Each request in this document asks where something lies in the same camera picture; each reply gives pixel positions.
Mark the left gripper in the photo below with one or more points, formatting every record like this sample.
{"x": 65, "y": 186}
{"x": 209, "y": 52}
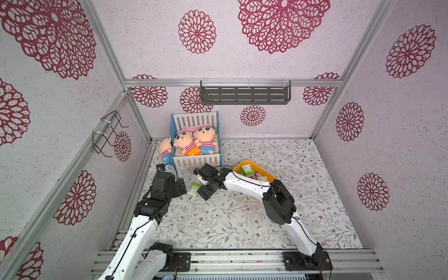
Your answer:
{"x": 178, "y": 191}

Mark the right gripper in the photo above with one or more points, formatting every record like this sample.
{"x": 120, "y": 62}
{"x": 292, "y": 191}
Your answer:
{"x": 209, "y": 179}

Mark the yellow plastic storage box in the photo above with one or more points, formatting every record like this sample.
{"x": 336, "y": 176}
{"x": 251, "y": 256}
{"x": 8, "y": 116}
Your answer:
{"x": 256, "y": 169}

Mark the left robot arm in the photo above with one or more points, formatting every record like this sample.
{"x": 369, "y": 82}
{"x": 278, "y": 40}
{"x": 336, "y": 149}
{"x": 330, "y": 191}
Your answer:
{"x": 148, "y": 214}

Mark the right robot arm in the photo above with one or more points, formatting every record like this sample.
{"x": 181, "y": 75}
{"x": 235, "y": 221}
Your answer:
{"x": 279, "y": 206}

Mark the plush doll outside crib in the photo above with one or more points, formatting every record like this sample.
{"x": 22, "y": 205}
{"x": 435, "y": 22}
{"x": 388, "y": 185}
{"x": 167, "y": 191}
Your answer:
{"x": 166, "y": 150}

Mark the plush doll blue shorts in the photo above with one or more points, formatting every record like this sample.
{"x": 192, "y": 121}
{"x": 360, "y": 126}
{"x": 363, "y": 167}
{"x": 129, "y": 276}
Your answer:
{"x": 205, "y": 139}

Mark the blue white toy crib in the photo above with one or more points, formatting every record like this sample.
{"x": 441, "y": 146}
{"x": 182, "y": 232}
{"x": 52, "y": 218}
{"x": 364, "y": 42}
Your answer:
{"x": 195, "y": 140}

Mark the plush doll orange shorts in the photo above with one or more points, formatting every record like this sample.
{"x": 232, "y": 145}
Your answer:
{"x": 185, "y": 142}

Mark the pink pillow in crib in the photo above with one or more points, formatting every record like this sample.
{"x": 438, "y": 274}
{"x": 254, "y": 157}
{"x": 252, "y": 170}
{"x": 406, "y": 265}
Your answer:
{"x": 192, "y": 129}

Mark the grey wall shelf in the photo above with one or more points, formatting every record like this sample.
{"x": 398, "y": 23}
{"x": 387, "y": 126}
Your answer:
{"x": 245, "y": 95}

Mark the black wire wall rack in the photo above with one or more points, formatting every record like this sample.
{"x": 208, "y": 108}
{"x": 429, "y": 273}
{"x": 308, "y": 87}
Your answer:
{"x": 101, "y": 138}

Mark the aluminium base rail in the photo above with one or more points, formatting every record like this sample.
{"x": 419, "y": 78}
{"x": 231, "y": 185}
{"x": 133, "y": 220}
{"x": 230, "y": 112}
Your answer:
{"x": 275, "y": 261}

